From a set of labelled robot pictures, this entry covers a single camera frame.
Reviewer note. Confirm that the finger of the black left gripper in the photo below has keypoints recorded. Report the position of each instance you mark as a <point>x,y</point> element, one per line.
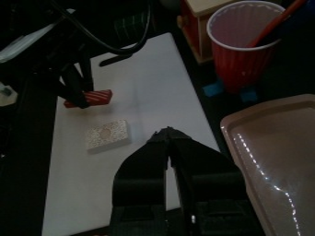
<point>87,70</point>
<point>74,86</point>

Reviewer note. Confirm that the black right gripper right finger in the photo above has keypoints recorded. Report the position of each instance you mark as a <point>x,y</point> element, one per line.
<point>213,184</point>

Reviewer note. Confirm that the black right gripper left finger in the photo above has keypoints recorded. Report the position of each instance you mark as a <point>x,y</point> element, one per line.
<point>139,178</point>

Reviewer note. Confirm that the red toy salmon piece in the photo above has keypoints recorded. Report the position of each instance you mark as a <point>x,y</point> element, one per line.
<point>98,96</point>

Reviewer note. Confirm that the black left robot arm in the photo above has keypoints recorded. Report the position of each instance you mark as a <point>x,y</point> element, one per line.
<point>94,14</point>

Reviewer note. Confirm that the white toy rice block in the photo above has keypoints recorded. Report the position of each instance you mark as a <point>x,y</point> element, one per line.
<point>109,135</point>

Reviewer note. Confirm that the white cutting board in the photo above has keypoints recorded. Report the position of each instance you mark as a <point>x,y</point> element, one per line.
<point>135,101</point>

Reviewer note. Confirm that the white plastic piece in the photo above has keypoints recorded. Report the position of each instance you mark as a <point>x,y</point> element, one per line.
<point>7,95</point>

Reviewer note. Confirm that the small blue block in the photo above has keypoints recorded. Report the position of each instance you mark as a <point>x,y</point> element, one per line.
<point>249,95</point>
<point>213,89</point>

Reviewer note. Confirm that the wooden box with red sides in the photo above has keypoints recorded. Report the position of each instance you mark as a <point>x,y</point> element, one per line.
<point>201,27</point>

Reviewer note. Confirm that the red plastic cup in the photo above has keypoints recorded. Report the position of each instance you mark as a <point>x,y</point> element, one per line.
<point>239,61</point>

